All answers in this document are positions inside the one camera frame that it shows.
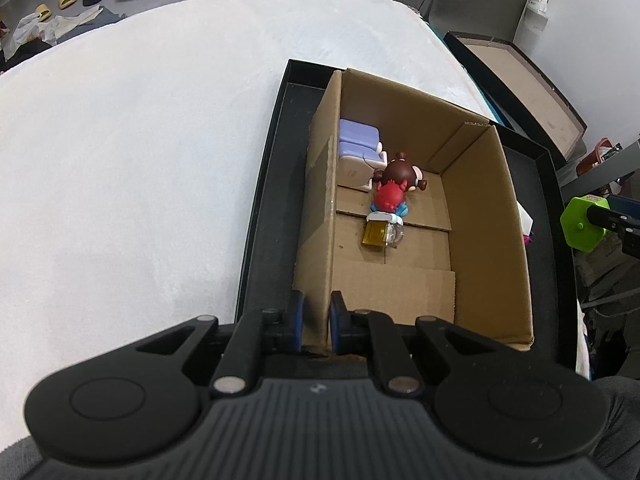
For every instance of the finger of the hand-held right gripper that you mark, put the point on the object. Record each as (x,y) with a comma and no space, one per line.
(612,217)

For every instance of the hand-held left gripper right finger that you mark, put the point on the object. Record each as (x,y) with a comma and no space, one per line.
(337,325)

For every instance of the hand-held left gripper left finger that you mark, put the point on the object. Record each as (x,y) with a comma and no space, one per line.
(296,325)

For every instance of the green toy house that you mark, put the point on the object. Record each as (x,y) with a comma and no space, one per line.
(580,225)

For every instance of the brown cardboard box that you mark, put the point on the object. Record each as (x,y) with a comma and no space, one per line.
(395,270)

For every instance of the yellow glass mug toy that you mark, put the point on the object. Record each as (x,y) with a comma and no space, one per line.
(375,234)

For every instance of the black shallow tray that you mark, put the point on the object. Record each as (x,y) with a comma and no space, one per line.
(265,200)

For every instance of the red-haired blue figurine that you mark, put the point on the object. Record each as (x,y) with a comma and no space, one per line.
(390,200)

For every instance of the purple white toy sofa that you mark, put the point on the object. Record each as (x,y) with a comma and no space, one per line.
(355,167)

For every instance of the brown-haired figurine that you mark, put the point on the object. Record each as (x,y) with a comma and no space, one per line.
(400,170)

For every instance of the pink pig toy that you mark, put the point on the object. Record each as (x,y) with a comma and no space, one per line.
(528,240)

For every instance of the black box lid brown inside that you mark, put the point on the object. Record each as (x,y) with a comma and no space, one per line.
(525,90)

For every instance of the white plastic bag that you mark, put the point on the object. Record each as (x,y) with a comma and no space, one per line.
(55,25)

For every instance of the dark clothes pile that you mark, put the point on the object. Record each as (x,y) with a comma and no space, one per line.
(20,50)

